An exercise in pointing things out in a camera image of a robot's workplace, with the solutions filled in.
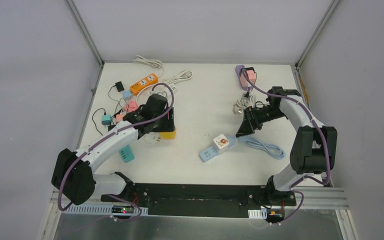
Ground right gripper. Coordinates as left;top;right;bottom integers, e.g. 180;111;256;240
236;105;286;138

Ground yellow white cube socket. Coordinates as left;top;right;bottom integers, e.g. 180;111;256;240
159;129;176;140

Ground white cube socket adapter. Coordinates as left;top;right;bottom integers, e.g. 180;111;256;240
212;134;230;154

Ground light blue power strip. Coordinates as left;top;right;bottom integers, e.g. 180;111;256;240
199;134;237;163

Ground salmon pink charger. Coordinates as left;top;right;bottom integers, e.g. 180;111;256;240
115;114;125;123

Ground teal power strip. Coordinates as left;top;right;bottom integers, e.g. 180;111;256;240
118;145;135;163

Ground pink cube socket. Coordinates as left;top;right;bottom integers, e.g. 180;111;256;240
239;66;258;90

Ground teal usb charger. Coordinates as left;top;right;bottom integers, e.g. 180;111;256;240
101;114;112;126

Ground purple power strip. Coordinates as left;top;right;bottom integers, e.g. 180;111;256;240
234;64;255;92

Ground black usb cable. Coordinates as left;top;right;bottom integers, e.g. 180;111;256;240
91;107;110;138

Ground white plug adapter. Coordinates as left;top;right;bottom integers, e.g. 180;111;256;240
144;132;162;145

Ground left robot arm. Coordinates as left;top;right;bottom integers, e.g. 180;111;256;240
51;93;175;206

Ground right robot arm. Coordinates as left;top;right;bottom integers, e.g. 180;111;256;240
235;86;338;205

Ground pink round socket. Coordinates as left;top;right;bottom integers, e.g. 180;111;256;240
124;100;139;113

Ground white power strip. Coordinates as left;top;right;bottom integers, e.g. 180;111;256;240
165;84;178;96

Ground orange power strip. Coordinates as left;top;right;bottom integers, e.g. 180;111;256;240
129;73;159;96

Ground light blue small charger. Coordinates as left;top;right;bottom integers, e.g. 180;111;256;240
122;90;132;99

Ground small black charger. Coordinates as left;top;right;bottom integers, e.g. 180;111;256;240
114;81;125;92

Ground white cord bundle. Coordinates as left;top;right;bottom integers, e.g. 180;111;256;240
233;96;256;115

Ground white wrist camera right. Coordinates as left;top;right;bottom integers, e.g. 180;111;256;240
241;93;256;107

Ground light blue coiled cable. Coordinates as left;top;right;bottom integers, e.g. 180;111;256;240
238;136;286;161

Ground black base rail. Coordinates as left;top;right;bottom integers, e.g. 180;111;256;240
101;183;297;218

